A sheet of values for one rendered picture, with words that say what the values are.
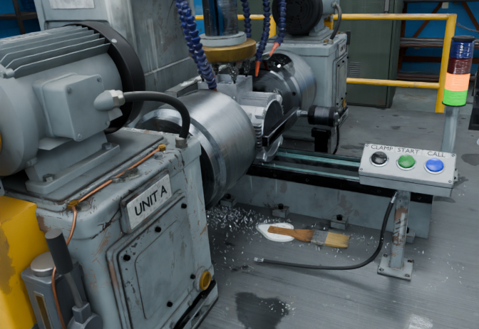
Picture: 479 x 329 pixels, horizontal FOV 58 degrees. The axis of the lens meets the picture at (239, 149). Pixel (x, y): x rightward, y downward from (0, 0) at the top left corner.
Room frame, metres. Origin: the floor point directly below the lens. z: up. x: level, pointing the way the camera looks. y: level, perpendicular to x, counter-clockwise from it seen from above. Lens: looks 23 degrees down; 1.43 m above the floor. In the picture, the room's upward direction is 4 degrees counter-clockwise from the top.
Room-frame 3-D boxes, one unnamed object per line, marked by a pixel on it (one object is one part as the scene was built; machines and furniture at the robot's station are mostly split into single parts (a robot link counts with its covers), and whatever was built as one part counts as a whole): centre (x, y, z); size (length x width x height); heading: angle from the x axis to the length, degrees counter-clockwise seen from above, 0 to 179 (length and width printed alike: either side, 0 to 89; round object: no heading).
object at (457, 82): (1.18, -0.63, 1.10); 0.06 x 0.06 x 0.04
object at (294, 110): (1.13, -0.13, 1.01); 0.26 x 0.04 x 0.03; 153
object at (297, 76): (1.41, -0.14, 1.04); 0.41 x 0.25 x 0.25; 153
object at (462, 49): (1.18, -0.63, 1.19); 0.06 x 0.06 x 0.04
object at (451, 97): (1.18, -0.63, 1.05); 0.06 x 0.06 x 0.04
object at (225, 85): (1.18, 0.03, 1.11); 0.12 x 0.11 x 0.07; 63
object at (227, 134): (0.88, 0.13, 1.04); 0.37 x 0.25 x 0.25; 153
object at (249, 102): (1.16, -0.01, 1.01); 0.20 x 0.19 x 0.19; 63
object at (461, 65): (1.18, -0.63, 1.14); 0.06 x 0.06 x 0.04
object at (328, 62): (1.69, -0.28, 0.99); 0.35 x 0.31 x 0.37; 153
